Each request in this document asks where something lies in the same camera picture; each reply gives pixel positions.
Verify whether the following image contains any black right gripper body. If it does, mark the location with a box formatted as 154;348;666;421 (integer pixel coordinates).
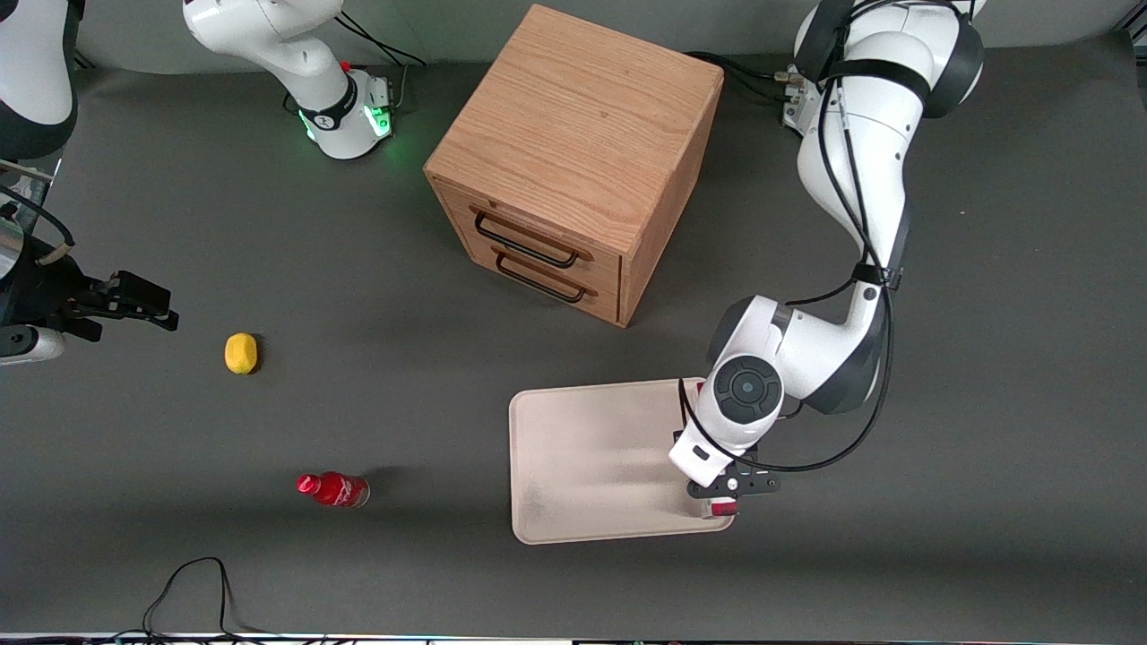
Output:
0;258;107;343

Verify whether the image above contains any beige plastic tray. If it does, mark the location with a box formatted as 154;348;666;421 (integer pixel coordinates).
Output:
508;377;737;546

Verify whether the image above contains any yellow lemon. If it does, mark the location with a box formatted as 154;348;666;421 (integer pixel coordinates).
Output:
223;331;259;375

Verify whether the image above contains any red soda bottle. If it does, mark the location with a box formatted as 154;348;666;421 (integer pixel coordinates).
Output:
295;471;371;510

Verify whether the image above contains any wooden drawer cabinet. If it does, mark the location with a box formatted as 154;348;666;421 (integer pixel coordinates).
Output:
423;4;725;329

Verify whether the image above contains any black cable with tan tape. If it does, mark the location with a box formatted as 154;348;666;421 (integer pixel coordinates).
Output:
0;190;76;266

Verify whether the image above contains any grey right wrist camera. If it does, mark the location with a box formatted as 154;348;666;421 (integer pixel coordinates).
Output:
0;326;67;366

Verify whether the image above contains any wooden drawer with black handle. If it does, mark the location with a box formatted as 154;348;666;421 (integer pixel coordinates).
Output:
443;215;623;325
434;177;625;291

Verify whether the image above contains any thin black looped cable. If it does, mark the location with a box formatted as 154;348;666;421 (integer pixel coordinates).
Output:
142;556;270;642

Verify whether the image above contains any black right arm base cable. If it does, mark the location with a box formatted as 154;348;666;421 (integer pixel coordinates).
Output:
336;11;427;69

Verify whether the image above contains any black arm base cable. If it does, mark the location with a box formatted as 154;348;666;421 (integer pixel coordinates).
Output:
686;51;804;101
336;11;427;69

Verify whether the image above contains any black left arm base cable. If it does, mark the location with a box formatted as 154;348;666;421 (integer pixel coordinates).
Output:
686;51;804;101

